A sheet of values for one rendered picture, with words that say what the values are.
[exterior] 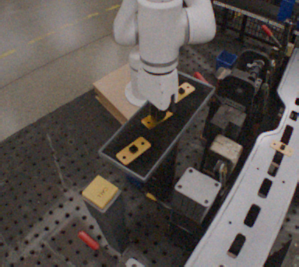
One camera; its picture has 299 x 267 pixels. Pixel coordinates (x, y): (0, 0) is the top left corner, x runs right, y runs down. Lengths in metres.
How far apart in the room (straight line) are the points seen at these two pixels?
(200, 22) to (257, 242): 0.57
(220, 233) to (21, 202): 0.81
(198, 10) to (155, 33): 0.10
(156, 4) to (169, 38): 0.07
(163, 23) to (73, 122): 0.96
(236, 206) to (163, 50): 0.48
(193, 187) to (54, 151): 0.78
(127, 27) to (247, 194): 0.68
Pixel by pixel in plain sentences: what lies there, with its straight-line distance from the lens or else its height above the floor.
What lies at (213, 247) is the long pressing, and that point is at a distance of 0.77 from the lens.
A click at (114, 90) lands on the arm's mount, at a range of 1.36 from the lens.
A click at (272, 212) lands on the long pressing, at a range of 0.85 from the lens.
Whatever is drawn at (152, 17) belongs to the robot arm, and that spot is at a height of 1.48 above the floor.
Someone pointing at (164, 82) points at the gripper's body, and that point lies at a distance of 0.60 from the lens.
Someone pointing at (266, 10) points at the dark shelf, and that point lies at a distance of 1.71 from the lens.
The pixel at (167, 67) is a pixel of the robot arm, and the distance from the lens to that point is 0.58.
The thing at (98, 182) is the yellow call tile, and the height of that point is 1.16.
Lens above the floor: 1.73
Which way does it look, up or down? 49 degrees down
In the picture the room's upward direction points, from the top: straight up
